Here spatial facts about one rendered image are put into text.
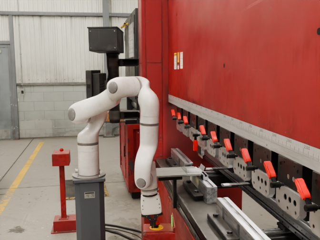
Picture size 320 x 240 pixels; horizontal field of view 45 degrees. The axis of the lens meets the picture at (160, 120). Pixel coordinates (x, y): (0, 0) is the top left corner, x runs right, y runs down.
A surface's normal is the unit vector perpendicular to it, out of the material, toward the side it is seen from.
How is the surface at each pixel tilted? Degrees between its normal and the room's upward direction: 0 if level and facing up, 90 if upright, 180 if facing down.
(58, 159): 90
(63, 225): 90
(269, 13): 90
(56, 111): 90
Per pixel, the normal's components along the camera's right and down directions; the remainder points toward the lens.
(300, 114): -0.99, 0.03
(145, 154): -0.11, -0.61
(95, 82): -0.01, 0.13
